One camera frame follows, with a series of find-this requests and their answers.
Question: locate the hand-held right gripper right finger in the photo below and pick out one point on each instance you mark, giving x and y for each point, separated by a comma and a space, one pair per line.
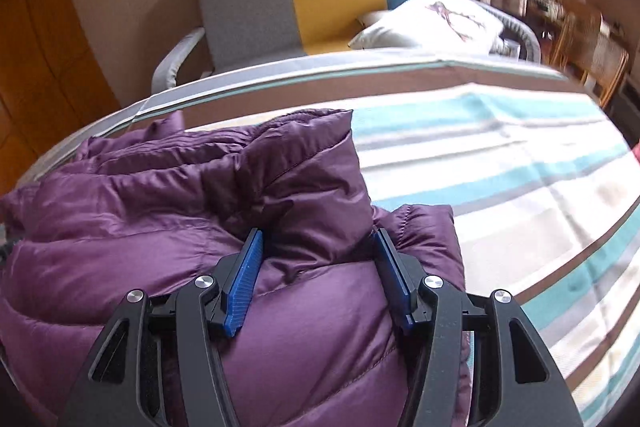
395, 279

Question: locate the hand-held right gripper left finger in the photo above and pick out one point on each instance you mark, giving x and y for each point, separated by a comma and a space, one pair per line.
242, 284

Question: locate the purple down jacket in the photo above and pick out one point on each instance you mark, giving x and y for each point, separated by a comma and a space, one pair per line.
150, 217

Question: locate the white chair armrest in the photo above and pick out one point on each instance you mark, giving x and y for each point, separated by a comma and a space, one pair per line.
175, 57

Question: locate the white printed pillow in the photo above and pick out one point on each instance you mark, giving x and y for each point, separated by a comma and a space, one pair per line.
430, 22

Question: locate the cream pillow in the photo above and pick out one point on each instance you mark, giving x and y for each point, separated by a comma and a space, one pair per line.
375, 18

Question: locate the pink cloth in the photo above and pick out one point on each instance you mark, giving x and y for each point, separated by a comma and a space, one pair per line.
636, 152

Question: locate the grey baby basket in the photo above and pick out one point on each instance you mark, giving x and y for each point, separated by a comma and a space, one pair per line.
520, 32

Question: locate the rattan chair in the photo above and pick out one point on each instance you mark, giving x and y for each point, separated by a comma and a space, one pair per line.
605, 67

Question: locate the wooden wardrobe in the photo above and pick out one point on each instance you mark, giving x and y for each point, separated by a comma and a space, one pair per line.
30, 57

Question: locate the wooden chair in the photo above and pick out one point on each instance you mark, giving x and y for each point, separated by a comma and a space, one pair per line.
580, 22

